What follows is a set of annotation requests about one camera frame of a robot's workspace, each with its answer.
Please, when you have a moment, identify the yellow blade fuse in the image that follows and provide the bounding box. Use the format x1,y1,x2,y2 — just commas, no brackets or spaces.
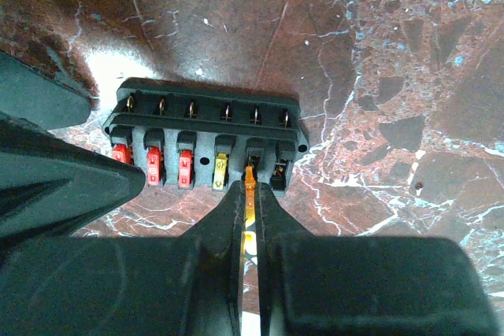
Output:
213,153,228,190

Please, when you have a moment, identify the black fuse box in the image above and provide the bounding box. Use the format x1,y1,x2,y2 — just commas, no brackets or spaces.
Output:
102,77,310,195

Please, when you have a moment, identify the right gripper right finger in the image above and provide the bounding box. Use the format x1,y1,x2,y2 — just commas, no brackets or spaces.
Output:
254,183,312,335

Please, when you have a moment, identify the red blade fuse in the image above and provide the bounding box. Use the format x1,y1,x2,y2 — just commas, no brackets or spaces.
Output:
146,146,164,186
178,150,194,189
112,144,133,165

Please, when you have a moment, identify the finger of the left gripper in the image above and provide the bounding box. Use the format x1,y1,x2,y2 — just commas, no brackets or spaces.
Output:
1,51,91,130
1,114,146,249

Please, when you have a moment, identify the orange blade fuse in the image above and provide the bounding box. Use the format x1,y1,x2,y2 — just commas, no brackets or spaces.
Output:
243,165,258,265

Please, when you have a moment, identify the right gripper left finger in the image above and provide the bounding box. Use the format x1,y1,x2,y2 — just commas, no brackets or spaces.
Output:
182,181,246,335

